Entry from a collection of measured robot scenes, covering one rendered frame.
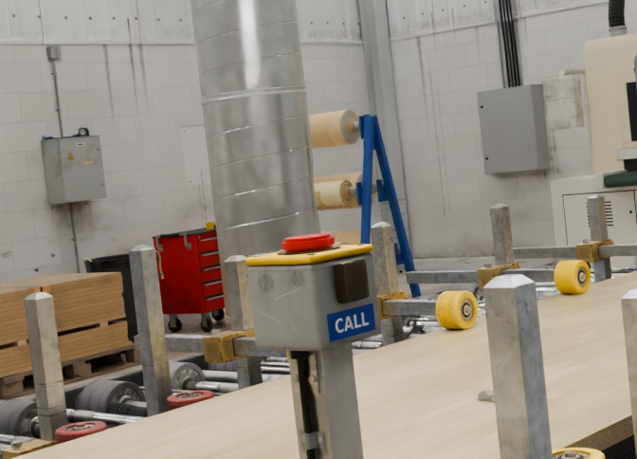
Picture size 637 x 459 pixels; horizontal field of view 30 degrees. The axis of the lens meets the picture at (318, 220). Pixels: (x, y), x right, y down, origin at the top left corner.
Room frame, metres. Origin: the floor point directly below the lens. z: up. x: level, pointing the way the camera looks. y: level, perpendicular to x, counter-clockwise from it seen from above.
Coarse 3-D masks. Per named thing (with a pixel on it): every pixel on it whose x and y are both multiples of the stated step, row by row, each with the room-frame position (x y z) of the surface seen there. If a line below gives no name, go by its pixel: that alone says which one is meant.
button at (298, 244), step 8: (288, 240) 0.88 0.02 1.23; (296, 240) 0.88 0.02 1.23; (304, 240) 0.88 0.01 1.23; (312, 240) 0.88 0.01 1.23; (320, 240) 0.88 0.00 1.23; (328, 240) 0.88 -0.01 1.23; (288, 248) 0.88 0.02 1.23; (296, 248) 0.88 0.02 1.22; (304, 248) 0.88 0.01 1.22; (312, 248) 0.88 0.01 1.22; (320, 248) 0.88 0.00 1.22
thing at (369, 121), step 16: (368, 128) 8.35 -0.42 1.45; (368, 144) 8.33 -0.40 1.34; (368, 160) 8.31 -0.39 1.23; (384, 160) 8.43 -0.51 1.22; (368, 176) 8.28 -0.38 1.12; (384, 176) 8.47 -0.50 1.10; (368, 192) 8.26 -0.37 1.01; (384, 192) 8.49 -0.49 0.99; (368, 208) 8.25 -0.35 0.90; (368, 224) 8.23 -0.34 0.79; (400, 224) 8.51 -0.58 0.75; (368, 240) 8.22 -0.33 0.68; (400, 240) 8.55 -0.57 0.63; (400, 256) 8.57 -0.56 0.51; (416, 288) 8.59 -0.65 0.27
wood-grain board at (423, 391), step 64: (576, 320) 2.42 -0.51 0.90; (384, 384) 1.97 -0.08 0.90; (448, 384) 1.91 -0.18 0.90; (576, 384) 1.81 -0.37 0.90; (64, 448) 1.75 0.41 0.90; (128, 448) 1.71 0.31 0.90; (192, 448) 1.66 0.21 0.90; (256, 448) 1.62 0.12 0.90; (384, 448) 1.55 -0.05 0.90; (448, 448) 1.51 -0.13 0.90
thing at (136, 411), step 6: (114, 402) 2.48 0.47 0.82; (108, 408) 2.47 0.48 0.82; (114, 408) 2.45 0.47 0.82; (120, 408) 2.44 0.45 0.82; (126, 408) 2.44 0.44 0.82; (132, 408) 2.42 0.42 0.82; (138, 408) 2.42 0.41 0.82; (144, 408) 2.40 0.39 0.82; (126, 414) 2.42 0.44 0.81; (132, 414) 2.41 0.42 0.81; (138, 414) 2.39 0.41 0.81; (144, 414) 2.39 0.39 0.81
